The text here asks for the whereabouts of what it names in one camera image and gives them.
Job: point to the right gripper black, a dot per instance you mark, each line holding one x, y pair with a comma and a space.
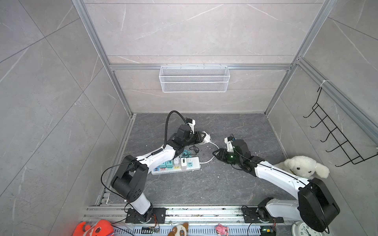
221, 155

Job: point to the white plush dog toy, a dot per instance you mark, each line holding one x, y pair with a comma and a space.
304, 167

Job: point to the white charger cube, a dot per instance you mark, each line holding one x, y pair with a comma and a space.
176, 162

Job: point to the white alarm clock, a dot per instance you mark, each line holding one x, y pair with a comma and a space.
300, 228

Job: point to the white charger with black cable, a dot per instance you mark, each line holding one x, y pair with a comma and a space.
183, 163

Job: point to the pink plush toy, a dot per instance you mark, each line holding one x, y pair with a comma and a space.
222, 230

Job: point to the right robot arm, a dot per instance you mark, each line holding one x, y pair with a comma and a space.
313, 203

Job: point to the brown white plush toy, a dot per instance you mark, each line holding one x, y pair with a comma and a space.
180, 230

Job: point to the teal charger cube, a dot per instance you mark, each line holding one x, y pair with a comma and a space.
163, 166
169, 164

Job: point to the teal charger cube front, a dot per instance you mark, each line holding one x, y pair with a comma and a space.
163, 166

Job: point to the black wall hook rack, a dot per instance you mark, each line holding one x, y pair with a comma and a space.
334, 131

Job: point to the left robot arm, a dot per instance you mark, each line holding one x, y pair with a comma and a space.
130, 178

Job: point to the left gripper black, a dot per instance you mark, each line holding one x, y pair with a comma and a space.
199, 134

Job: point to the white multicolour power strip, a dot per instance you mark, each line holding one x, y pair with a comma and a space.
193, 165

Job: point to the white wire mesh basket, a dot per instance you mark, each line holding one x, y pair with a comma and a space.
184, 79

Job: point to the red plush toy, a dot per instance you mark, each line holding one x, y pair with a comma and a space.
100, 228

